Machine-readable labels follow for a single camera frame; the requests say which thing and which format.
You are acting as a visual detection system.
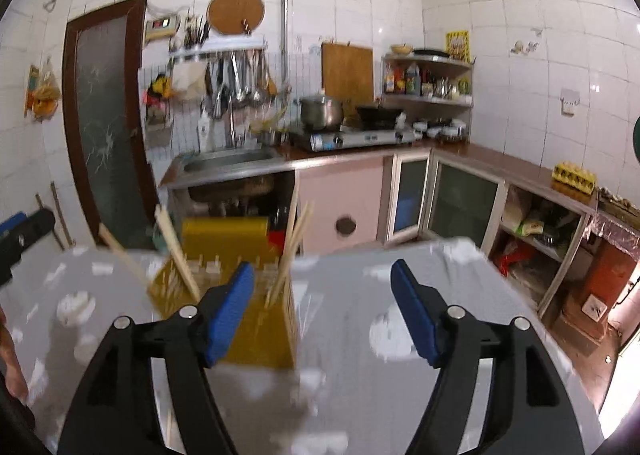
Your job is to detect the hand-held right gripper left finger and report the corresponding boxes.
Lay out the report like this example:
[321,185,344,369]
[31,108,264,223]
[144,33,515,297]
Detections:
[57,261,257,455]

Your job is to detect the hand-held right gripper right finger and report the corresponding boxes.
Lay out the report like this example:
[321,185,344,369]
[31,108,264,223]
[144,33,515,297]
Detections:
[390,259,586,455]

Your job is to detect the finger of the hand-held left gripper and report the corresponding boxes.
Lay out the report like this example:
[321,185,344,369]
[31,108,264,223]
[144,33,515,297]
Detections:
[0,209,57,286]
[0,212,27,240]

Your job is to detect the yellow perforated utensil holder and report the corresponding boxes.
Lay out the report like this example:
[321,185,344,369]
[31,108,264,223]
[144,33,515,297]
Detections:
[146,216,301,370]

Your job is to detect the person's left forearm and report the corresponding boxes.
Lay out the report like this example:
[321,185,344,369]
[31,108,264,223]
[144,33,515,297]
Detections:
[0,307,30,406]

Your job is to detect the hanging kitchen utensils group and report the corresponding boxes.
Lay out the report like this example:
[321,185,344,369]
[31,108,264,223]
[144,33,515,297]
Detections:
[202,50,278,118]

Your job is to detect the bamboo sticks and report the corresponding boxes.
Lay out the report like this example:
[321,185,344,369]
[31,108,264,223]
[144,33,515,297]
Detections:
[35,181,73,248]

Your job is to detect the grey bear print tablecloth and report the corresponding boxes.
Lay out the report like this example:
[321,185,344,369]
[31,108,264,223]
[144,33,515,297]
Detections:
[0,237,603,455]

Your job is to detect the brown frosted glass door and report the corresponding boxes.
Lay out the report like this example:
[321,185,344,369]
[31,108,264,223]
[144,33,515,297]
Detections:
[62,0,161,251]

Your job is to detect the hanging orange plastic bag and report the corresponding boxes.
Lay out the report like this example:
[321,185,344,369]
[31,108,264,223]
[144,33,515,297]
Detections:
[27,62,63,120]

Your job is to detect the kitchen counter cabinet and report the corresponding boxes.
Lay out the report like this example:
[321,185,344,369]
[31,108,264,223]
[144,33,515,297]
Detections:
[160,142,598,331]

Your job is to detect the steel kitchen sink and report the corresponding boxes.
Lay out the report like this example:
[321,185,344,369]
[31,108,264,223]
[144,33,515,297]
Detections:
[160,147,286,186]

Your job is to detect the yellow and red scrubbers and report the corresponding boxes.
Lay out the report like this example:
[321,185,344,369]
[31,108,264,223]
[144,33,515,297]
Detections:
[142,74,173,108]

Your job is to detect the white soap bottle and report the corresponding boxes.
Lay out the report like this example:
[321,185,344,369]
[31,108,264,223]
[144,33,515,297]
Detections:
[196,107,213,152]

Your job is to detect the group of white bowls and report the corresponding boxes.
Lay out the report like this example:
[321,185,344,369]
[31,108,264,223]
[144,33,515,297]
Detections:
[412,119,471,142]

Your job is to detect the steel gas stove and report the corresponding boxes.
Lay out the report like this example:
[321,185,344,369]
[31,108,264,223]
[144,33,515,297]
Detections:
[289,125,417,152]

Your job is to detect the red stand with plastic cover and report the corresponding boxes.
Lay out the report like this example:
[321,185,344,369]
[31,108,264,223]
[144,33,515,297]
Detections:
[580,212,640,308]

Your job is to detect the black wok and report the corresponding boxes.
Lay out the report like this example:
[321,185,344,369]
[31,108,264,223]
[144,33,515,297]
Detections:
[355,104,405,130]

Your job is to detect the yellow egg carton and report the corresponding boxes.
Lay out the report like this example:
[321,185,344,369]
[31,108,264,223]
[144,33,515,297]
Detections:
[551,162,598,194]

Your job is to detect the hanging white cloth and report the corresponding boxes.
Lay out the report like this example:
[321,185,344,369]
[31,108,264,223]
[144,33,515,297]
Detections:
[170,62,208,100]

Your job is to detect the metal corner shelf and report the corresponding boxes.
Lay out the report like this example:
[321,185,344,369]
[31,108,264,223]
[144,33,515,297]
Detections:
[381,54,475,108]

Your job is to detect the steel cooking pot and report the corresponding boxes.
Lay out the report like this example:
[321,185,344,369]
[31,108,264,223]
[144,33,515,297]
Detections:
[299,95,346,130]

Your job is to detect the thick wooden chopping block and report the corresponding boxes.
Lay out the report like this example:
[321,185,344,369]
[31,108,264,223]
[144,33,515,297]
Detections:
[597,187,640,216]

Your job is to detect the utensil cups with chopsticks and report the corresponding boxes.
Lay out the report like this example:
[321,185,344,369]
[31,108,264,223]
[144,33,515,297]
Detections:
[182,15,211,50]

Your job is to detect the rectangular wooden cutting board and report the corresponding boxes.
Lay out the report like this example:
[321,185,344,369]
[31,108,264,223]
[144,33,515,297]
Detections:
[321,42,375,103]

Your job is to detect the round wooden board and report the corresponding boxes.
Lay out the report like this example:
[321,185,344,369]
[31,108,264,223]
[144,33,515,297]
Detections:
[206,0,266,34]

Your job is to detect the wire wall basket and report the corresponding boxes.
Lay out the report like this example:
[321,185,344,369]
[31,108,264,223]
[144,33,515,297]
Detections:
[145,107,175,146]

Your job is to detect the yellow wall switch box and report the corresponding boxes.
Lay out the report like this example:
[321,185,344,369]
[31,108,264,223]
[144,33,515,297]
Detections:
[144,15,181,42]

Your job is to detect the metal wall rack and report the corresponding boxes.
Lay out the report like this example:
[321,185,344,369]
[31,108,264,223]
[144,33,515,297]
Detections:
[169,37,266,60]

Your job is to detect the yellow wall poster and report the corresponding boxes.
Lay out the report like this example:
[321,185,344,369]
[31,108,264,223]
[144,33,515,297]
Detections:
[446,31,471,60]

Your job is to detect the small wall sticker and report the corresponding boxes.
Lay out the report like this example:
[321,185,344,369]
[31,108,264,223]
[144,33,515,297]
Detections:
[510,37,543,56]

